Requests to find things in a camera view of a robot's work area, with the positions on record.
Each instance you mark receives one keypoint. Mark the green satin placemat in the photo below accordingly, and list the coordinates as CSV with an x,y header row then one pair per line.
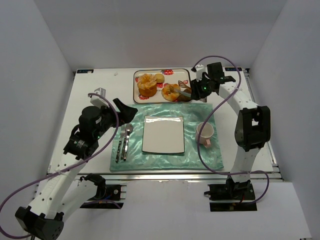
x,y
194,157

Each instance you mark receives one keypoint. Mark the steel serving tongs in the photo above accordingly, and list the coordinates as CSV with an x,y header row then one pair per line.
x,y
187,93

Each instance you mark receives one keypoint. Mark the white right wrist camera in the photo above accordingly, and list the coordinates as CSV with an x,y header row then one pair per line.
x,y
199,70

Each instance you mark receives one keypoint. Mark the tall orange muffin bread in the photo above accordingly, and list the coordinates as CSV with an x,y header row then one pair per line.
x,y
147,85

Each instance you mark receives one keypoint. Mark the steel spoon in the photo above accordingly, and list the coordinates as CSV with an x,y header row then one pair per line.
x,y
129,129

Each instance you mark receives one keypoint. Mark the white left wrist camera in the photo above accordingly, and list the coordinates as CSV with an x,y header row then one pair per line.
x,y
98,102

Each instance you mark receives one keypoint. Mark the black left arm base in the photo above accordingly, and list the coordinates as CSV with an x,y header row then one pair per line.
x,y
107,195

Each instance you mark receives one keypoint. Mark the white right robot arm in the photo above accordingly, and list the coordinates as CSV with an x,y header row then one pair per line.
x,y
253,125

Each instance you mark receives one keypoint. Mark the glazed ring bread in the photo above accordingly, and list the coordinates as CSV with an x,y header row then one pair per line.
x,y
168,95

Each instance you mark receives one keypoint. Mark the small round bun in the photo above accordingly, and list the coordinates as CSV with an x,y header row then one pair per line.
x,y
159,78

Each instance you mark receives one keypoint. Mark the aluminium table edge rail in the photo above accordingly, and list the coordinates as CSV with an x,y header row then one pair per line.
x,y
160,177

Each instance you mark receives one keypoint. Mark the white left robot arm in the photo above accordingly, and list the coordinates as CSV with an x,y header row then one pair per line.
x,y
45,216

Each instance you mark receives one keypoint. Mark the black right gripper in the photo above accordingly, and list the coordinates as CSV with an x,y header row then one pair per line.
x,y
195,89

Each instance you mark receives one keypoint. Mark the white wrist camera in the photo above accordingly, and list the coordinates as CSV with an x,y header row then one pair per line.
x,y
98,102
199,70

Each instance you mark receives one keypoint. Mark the steel table knife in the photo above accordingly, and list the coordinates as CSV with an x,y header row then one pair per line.
x,y
126,148

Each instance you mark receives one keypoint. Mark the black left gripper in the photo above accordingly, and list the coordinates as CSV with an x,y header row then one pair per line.
x,y
116,115

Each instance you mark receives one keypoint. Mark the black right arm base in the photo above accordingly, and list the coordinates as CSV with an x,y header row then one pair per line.
x,y
221,200

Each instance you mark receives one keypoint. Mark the strawberry print tray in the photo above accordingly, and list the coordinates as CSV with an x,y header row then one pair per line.
x,y
172,76

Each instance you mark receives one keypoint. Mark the pink ceramic mug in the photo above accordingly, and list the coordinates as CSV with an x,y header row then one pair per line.
x,y
204,133

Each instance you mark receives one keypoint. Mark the brown chocolate croissant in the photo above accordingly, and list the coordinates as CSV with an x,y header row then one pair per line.
x,y
184,98

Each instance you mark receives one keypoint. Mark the steel fork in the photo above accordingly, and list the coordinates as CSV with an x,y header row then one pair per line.
x,y
122,133

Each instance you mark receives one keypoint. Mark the white square plate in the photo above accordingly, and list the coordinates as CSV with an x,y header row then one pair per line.
x,y
163,135

